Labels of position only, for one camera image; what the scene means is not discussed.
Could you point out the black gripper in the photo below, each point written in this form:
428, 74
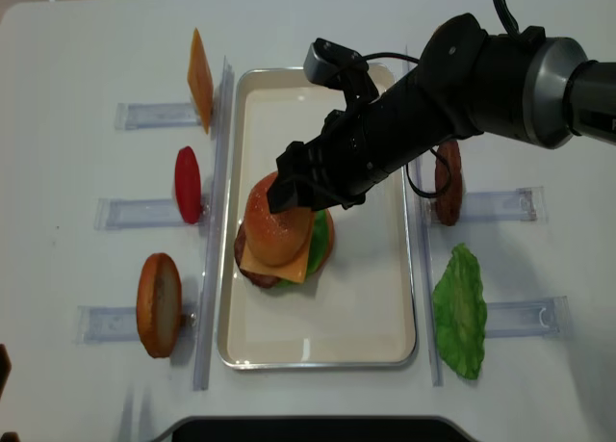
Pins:
358, 149

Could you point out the brown patty on burger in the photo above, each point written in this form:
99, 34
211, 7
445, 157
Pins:
259, 280

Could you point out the upright green lettuce leaf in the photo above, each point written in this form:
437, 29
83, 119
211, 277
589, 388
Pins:
460, 314

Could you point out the upright orange cheese slice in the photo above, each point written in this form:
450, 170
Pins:
200, 81

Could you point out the orange cheese slice on burger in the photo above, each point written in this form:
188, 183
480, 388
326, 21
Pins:
295, 270

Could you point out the upright brown meat patty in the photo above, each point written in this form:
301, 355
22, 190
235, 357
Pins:
448, 205

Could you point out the upright red tomato slice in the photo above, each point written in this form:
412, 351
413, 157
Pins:
187, 185

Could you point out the clear holder middle right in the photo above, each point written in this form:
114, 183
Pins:
522, 204

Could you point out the white metal-rimmed tray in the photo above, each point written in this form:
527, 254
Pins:
358, 309

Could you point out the upright bun half left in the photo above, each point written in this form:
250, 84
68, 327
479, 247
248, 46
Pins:
159, 305

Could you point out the long clear rail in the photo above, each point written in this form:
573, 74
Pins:
413, 170
215, 229

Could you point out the black base bottom edge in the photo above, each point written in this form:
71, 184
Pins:
318, 429

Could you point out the right long clear rail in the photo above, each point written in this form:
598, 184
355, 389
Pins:
413, 170

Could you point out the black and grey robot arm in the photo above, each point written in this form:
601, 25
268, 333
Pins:
528, 88

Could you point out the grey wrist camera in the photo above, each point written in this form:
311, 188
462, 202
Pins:
327, 63

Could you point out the brown object left edge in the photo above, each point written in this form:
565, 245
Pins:
5, 368

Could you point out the clear holder bottom left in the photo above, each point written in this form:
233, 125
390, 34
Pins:
98, 324

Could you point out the clear holder middle left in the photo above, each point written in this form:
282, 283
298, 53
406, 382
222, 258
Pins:
122, 214

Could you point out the left long clear rail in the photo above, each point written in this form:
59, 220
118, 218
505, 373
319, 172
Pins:
215, 229

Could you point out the clear holder bottom right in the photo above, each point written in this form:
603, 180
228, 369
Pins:
547, 317

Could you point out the green lettuce on burger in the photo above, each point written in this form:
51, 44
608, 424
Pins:
318, 243

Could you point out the clear holder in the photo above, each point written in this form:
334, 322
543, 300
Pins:
98, 324
547, 317
122, 214
134, 116
522, 204

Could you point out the clear holder top left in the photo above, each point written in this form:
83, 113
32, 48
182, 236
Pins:
134, 116

